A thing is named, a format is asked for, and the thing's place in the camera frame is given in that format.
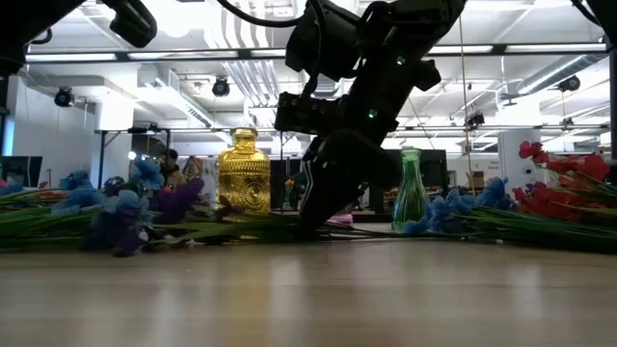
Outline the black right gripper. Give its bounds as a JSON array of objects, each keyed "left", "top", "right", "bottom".
[{"left": 273, "top": 71, "right": 416, "bottom": 238}]

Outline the blue artificial flower bunch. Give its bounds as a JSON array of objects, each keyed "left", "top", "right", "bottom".
[
  {"left": 127, "top": 154, "right": 166, "bottom": 193},
  {"left": 50, "top": 169, "right": 146, "bottom": 219},
  {"left": 401, "top": 176, "right": 617, "bottom": 254}
]

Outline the purple artificial flower bunch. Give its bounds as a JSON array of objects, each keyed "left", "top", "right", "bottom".
[{"left": 79, "top": 176, "right": 314, "bottom": 257}]

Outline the yellow glass vase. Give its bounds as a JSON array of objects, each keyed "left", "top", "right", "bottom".
[{"left": 216, "top": 127, "right": 272, "bottom": 216}]

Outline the green glass vase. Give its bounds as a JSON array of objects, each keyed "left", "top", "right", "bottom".
[{"left": 390, "top": 147, "right": 430, "bottom": 232}]

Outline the small orange background flower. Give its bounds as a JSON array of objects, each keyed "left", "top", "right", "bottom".
[{"left": 283, "top": 177, "right": 296, "bottom": 211}]

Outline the black television screen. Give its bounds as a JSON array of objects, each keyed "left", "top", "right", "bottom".
[{"left": 385, "top": 147, "right": 449, "bottom": 192}]

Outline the colourful patterned cloth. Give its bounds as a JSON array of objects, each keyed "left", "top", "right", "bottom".
[{"left": 181, "top": 154, "right": 218, "bottom": 194}]

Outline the person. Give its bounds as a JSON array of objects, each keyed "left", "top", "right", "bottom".
[{"left": 157, "top": 147, "right": 189, "bottom": 190}]

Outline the white cylindrical pillar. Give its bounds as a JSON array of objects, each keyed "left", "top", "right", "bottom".
[{"left": 497, "top": 128, "right": 547, "bottom": 197}]

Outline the ceiling light strip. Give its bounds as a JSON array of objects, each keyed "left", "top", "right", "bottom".
[
  {"left": 504, "top": 42, "right": 607, "bottom": 53},
  {"left": 427, "top": 44, "right": 496, "bottom": 55},
  {"left": 24, "top": 51, "right": 120, "bottom": 63},
  {"left": 127, "top": 47, "right": 285, "bottom": 60}
]

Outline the black metal rack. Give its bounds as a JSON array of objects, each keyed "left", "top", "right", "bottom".
[{"left": 94, "top": 125, "right": 174, "bottom": 190}]

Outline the dark computer monitor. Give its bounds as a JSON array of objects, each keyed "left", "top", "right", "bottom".
[{"left": 0, "top": 154, "right": 43, "bottom": 190}]

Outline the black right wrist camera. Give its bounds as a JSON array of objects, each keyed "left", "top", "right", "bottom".
[{"left": 283, "top": 0, "right": 365, "bottom": 82}]

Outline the thin tan hanging rope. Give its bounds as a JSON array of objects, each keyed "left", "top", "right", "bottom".
[{"left": 457, "top": 13, "right": 478, "bottom": 197}]

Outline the black camera cable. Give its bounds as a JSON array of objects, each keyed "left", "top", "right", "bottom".
[{"left": 214, "top": 0, "right": 314, "bottom": 29}]

